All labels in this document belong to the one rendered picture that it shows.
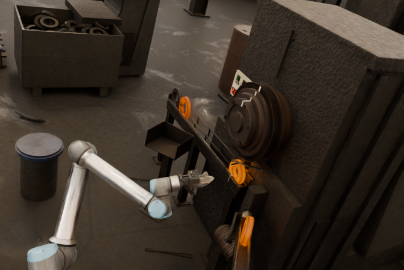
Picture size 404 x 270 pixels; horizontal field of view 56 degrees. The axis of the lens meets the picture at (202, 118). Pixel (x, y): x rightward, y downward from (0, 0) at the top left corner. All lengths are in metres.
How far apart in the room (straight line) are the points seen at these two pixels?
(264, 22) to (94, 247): 1.86
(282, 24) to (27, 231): 2.13
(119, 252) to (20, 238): 0.66
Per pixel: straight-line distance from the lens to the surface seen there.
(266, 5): 2.47
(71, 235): 2.37
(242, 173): 2.41
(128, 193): 2.09
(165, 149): 2.74
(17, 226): 2.96
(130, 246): 2.85
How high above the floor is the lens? 2.12
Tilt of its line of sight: 28 degrees down
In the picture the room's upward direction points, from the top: 15 degrees clockwise
